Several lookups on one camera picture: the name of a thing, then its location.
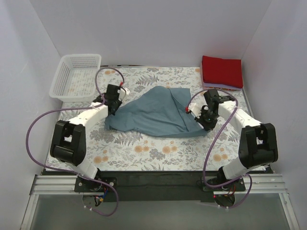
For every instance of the blue-grey t shirt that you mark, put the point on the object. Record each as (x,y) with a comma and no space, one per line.
(160,112)

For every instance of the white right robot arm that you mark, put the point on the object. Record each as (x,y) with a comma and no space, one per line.
(258,143)

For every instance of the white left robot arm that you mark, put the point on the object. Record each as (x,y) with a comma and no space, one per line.
(69,138)

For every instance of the folded red t shirt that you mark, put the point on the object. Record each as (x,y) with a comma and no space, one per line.
(222,71)

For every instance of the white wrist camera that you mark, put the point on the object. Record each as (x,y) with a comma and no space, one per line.
(124,92)
(194,109)

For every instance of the aluminium extrusion rail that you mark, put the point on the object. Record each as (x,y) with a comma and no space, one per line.
(68,185)

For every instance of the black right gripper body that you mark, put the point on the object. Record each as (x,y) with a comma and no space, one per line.
(206,120)

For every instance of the folded lilac t shirt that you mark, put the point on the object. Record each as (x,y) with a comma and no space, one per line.
(220,86)

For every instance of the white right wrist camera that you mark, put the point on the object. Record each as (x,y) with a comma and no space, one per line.
(194,109)

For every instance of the white plastic mesh basket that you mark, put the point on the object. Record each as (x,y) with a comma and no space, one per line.
(74,78)

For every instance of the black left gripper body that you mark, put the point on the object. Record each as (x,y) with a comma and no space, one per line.
(114,107)

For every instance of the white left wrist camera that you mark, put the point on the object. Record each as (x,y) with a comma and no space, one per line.
(124,92)

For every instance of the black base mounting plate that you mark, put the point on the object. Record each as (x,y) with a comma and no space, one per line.
(159,186)

